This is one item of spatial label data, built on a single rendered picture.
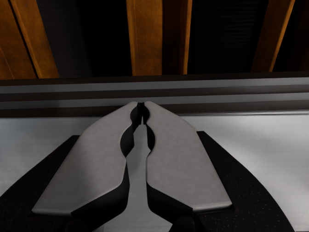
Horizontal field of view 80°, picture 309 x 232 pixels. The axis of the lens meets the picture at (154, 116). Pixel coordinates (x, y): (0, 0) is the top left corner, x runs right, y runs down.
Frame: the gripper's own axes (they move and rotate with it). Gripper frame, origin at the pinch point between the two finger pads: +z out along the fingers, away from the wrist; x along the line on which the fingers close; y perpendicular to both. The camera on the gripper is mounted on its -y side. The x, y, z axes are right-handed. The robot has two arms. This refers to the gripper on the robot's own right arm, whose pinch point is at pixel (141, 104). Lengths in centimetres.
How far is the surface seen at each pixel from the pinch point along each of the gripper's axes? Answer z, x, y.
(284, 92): 3.1, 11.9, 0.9
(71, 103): 2.8, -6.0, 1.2
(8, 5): 19.5, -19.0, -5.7
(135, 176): 1.1, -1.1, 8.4
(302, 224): 1.2, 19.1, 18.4
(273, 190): 1.2, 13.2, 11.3
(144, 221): 1.1, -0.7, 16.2
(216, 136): 1.2, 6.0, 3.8
